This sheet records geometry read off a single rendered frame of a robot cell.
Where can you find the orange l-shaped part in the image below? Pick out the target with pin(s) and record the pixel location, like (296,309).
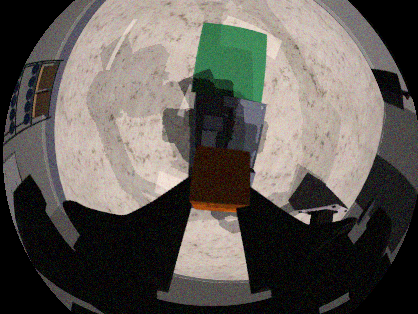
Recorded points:
(221,179)

